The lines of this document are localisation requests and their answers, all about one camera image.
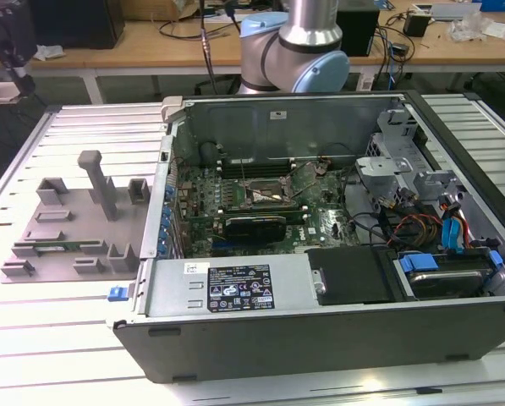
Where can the black plastic drive cover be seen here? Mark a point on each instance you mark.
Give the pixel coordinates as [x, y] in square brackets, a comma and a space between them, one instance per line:
[349, 275]

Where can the brown cardboard box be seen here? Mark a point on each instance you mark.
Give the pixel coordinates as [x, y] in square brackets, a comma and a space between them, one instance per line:
[159, 8]

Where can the black graphics card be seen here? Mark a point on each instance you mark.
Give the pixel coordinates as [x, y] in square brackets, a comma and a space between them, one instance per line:
[256, 230]

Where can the green motherboard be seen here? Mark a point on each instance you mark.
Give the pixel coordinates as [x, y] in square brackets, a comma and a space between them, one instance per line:
[324, 228]

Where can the grey parts rack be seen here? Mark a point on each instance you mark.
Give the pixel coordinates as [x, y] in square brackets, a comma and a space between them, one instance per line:
[78, 203]

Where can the silver metal drive cage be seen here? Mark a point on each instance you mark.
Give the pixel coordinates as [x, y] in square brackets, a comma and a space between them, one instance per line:
[387, 167]

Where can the black computer tower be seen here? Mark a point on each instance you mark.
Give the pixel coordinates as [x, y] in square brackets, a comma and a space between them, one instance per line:
[78, 21]

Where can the silver power supply with label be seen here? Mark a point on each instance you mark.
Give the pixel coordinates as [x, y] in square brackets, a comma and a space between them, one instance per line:
[171, 287]

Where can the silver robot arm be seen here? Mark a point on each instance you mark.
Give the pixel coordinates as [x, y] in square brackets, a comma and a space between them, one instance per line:
[260, 63]

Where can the hard disk in blue carrier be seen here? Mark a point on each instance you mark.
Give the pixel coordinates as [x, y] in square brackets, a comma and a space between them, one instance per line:
[442, 283]

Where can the wooden desk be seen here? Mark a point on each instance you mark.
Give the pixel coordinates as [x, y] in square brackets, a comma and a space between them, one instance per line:
[150, 51]

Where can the blue expansion slot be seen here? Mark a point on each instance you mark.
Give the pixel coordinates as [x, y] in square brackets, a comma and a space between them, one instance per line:
[222, 246]

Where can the white crumpled paper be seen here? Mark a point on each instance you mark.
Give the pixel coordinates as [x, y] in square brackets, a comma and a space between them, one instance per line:
[49, 51]

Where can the clear plastic bag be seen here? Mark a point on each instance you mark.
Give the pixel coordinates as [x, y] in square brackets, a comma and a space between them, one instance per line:
[468, 27]

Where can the blue plastic latch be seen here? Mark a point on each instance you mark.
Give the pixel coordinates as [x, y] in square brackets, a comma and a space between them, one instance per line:
[117, 294]

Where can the grey flat device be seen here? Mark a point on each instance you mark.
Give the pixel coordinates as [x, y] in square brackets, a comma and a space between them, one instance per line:
[455, 10]

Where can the small black box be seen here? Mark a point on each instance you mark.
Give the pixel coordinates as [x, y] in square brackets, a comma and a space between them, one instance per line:
[415, 24]

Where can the open black PC case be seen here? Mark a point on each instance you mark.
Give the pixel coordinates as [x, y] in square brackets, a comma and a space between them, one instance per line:
[277, 351]

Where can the green RAM stick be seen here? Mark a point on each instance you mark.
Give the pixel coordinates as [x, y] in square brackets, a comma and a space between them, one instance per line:
[256, 162]

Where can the thin metal locking lever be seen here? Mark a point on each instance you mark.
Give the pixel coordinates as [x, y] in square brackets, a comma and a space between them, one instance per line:
[244, 172]
[267, 195]

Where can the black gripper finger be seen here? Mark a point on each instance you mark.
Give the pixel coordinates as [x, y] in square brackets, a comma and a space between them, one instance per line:
[25, 84]

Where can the CPU socket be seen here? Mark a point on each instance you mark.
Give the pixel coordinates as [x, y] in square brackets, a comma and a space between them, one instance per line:
[262, 185]

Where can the small black adapter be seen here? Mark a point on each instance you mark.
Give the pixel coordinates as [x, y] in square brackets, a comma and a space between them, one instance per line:
[398, 48]

